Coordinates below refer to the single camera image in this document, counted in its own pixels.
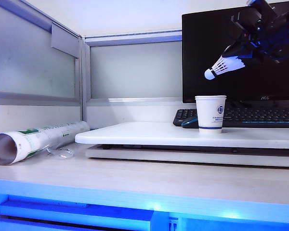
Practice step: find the grey aluminium partition post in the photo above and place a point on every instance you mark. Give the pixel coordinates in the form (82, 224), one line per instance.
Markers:
(84, 79)

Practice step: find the white feather shuttlecock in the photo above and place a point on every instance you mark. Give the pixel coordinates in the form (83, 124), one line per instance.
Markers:
(222, 66)

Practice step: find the white desk riser board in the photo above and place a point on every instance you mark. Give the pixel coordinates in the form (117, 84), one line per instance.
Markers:
(147, 134)

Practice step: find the white green shuttlecock tube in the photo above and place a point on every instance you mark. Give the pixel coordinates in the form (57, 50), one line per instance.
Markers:
(38, 139)

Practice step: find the clear plastic tube lid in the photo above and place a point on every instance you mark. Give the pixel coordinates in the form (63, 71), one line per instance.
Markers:
(62, 154)

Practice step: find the black computer keyboard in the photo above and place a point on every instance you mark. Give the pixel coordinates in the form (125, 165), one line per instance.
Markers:
(255, 116)

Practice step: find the black AOC computer monitor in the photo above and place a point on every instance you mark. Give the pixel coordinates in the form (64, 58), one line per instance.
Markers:
(207, 43)

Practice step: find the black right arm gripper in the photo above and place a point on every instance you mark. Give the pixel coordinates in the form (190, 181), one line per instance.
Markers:
(274, 41)

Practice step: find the black mouse with blue stripe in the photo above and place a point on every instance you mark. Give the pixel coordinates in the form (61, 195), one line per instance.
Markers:
(190, 123)

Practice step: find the grey partition hanging bracket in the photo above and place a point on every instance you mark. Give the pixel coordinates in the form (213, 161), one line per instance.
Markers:
(63, 39)

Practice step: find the white paper cup blue logo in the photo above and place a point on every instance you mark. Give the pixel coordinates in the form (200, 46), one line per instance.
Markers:
(208, 115)

